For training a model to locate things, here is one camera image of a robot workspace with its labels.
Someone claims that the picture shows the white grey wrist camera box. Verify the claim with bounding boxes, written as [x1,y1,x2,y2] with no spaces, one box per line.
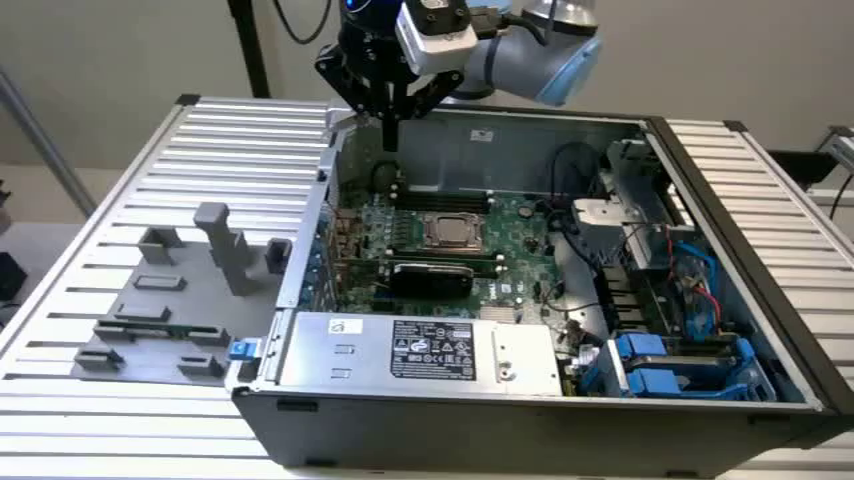
[392,0,481,77]

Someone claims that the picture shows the black box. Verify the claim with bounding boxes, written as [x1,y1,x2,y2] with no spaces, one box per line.
[0,251,29,302]

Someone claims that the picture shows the silver power supply unit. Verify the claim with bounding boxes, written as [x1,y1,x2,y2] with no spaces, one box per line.
[274,311,562,397]

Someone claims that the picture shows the green RAM stick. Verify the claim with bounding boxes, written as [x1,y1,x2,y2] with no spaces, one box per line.
[94,323,226,340]

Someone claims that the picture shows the grey parts rack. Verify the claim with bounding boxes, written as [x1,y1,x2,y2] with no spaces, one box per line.
[69,201,296,387]

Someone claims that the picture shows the blue disk bay bracket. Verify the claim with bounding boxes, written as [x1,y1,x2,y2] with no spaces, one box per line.
[577,329,779,401]

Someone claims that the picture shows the grey metal pole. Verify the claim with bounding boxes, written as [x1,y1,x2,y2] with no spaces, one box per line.
[0,63,98,218]

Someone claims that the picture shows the green motherboard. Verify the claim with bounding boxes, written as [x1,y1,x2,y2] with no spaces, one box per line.
[298,188,574,324]

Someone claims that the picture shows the black stand pole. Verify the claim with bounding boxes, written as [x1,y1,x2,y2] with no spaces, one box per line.
[225,0,272,99]

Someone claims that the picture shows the CPU in metal socket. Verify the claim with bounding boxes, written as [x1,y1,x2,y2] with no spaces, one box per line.
[416,212,489,257]

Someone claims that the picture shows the black power wire bundle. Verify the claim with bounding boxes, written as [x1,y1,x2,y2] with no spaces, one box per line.
[546,141,605,240]

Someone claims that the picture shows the metal drive cage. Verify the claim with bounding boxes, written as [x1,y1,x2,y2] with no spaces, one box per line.
[570,138,696,272]

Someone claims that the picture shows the black hanging cable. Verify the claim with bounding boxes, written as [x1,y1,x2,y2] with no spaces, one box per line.
[270,0,342,47]

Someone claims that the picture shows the black open PC case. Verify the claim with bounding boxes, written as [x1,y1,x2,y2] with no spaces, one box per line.
[229,102,843,474]

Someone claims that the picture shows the red wire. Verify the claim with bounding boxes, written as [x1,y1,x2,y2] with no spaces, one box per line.
[685,278,724,335]

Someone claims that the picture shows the black chipset heatsink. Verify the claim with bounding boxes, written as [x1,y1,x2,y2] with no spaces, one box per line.
[386,261,476,308]

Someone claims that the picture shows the blue case latch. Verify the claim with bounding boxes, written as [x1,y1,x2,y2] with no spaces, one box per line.
[226,338,262,362]

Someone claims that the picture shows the black looped wire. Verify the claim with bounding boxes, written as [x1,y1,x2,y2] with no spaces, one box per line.
[368,161,402,193]

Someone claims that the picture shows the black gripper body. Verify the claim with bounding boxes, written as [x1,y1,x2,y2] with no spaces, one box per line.
[336,0,421,95]

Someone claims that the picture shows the empty black RAM slots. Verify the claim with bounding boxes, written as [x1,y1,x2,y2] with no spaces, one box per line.
[390,190,493,213]

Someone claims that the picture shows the blue data wire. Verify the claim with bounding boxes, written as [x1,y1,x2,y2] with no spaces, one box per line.
[665,239,720,352]

